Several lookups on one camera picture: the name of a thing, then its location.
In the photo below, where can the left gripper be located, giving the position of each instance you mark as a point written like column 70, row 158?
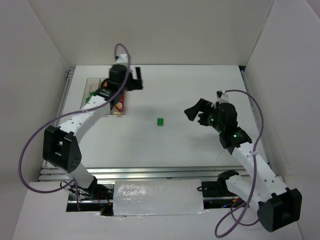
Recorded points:
column 135, row 81

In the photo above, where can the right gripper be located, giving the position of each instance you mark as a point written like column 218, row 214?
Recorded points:
column 203, row 116

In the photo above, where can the red white flower lego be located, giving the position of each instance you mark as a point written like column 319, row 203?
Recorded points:
column 119, row 106

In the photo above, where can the green lego plate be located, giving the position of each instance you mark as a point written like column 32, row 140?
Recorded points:
column 89, row 97

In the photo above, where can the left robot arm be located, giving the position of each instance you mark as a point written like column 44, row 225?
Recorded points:
column 61, row 143

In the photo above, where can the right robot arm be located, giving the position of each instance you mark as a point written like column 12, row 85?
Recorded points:
column 276, row 205

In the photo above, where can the middle clear container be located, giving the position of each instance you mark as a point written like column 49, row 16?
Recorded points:
column 101, row 82

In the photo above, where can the small green square lego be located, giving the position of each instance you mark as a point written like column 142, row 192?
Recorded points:
column 160, row 121

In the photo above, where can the white taped cover panel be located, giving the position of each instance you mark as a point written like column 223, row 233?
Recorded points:
column 157, row 198

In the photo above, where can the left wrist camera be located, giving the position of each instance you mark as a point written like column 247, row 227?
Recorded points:
column 122, row 59

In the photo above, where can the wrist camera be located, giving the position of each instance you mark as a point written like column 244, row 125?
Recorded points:
column 122, row 59
column 222, row 97

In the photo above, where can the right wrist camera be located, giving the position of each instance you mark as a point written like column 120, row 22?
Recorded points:
column 222, row 97

